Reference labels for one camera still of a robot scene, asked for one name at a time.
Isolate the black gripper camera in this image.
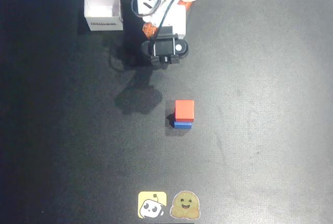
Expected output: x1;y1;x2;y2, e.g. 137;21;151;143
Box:
141;26;189;70

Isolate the white cardboard box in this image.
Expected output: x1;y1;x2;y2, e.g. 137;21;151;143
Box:
83;0;124;32

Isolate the yellow robot sticker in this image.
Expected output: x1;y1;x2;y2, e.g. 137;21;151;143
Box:
137;191;168;219

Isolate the blue wooden cube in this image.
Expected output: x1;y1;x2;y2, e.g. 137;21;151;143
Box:
173;121;193;130

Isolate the red wooden cube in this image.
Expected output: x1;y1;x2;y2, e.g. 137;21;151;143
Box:
174;99;195;123

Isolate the hugging face emoji sticker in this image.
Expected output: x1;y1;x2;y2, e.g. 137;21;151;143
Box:
170;190;201;220

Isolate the black cable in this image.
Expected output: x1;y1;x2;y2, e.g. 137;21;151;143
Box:
149;0;184;53

